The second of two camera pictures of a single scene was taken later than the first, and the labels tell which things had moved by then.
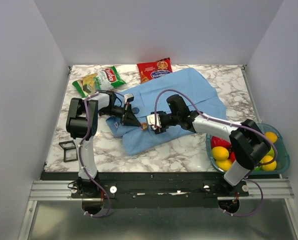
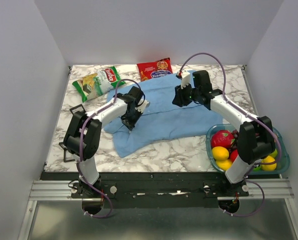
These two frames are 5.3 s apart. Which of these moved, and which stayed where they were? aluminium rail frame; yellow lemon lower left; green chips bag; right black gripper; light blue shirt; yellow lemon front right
Moved: light blue shirt; right black gripper
Stayed: yellow lemon front right; yellow lemon lower left; aluminium rail frame; green chips bag
